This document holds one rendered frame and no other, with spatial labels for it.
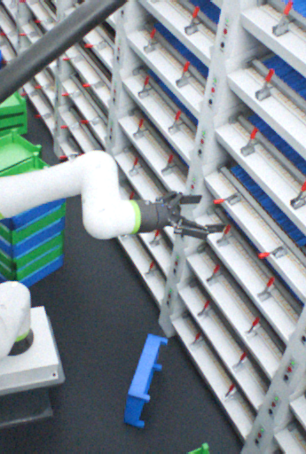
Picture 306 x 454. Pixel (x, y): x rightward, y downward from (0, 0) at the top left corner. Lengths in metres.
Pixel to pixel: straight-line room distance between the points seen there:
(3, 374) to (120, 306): 0.86
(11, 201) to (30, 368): 0.68
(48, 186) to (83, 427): 1.14
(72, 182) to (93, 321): 1.27
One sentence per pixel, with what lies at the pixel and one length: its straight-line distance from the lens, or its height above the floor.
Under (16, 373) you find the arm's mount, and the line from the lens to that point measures 2.22.
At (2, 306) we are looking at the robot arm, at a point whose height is 0.62.
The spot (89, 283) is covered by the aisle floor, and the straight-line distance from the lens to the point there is 2.97.
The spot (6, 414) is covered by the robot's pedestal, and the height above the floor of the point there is 0.08.
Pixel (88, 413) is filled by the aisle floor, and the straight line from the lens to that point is 2.55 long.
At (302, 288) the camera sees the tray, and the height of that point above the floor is 0.90.
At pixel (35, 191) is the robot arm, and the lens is 1.72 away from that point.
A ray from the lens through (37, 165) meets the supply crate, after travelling 2.82.
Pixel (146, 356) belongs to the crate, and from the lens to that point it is 2.47.
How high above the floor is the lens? 2.17
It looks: 41 degrees down
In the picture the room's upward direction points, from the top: 9 degrees clockwise
